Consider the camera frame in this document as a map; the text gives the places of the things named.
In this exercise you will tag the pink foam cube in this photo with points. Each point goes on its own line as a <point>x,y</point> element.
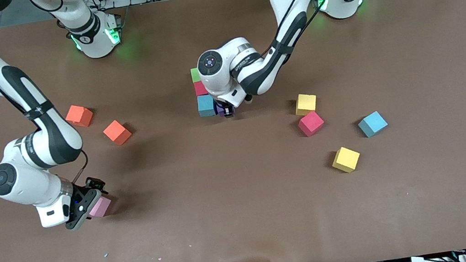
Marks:
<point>102,207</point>

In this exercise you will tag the red foam cube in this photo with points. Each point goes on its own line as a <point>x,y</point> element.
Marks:
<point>200,88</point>
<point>311,123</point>

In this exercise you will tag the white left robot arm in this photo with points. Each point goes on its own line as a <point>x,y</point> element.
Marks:
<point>210,62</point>

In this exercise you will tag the yellow foam cube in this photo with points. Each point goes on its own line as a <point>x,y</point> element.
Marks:
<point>346,159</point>
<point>305,104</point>

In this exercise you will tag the blue foam cube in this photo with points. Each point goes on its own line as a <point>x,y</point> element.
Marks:
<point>372,124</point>
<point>206,106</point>

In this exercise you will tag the orange foam cube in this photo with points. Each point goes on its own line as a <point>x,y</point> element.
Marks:
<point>117,132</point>
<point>78,115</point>

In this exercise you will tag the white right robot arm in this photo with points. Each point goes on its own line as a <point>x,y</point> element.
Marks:
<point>2,179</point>

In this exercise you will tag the brown table cover sheet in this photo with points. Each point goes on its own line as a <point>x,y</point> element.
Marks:
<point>246,221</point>

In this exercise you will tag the purple foam cube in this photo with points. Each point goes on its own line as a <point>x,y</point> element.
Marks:
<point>221,111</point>

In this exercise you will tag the green foam cube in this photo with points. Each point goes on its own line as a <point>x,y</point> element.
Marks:
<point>195,75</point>

